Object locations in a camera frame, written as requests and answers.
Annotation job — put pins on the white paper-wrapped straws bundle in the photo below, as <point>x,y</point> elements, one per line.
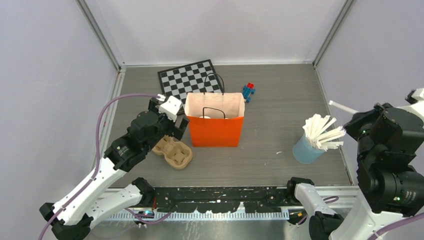
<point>320,134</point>

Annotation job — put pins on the single white straw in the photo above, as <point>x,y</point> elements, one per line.
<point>342,107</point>

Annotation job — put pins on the brown pulp cup carrier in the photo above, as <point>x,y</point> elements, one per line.
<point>177,154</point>

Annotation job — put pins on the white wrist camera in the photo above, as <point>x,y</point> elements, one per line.
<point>415,98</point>
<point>170,106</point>

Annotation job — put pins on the blue straw holder cup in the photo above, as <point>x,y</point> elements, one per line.
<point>304,153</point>

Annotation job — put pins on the orange paper bag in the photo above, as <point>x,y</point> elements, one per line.
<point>226,110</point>

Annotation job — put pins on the black white chessboard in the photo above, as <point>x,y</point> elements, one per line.
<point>197,77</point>

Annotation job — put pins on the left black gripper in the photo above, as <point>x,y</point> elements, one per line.
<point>177,131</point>

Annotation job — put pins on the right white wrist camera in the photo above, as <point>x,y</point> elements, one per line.
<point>415,98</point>

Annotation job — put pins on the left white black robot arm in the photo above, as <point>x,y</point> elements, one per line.
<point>76,214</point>

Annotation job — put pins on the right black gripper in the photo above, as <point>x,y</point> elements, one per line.
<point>352,125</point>

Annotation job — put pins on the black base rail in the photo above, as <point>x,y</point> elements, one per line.
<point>219,200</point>

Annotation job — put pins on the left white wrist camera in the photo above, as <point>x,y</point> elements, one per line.
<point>170,106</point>

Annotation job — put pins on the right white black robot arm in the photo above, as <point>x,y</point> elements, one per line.
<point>391,191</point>

